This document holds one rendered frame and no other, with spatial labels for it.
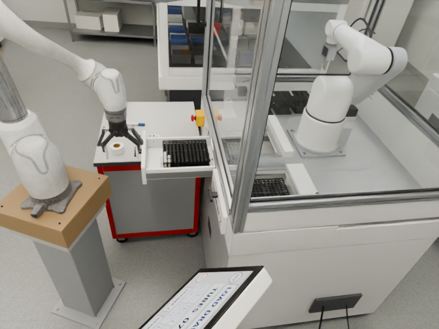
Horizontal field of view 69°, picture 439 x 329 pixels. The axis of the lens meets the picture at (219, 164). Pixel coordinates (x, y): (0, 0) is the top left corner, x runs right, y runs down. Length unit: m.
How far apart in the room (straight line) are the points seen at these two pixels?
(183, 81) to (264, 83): 1.51
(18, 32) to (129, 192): 1.07
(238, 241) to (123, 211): 1.00
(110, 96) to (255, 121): 0.67
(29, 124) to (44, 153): 0.19
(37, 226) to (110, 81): 0.62
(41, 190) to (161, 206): 0.85
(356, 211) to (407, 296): 1.30
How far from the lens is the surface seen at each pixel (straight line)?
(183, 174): 1.53
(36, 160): 1.32
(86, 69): 1.45
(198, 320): 0.81
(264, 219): 1.18
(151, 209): 2.05
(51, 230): 1.40
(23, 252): 2.51
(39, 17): 6.17
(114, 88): 1.34
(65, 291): 1.99
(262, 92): 0.83
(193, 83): 2.31
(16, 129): 1.46
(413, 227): 1.58
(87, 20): 5.51
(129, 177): 1.86
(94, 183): 1.51
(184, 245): 2.31
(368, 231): 1.46
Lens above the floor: 1.89
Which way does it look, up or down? 40 degrees down
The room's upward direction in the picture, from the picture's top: 6 degrees clockwise
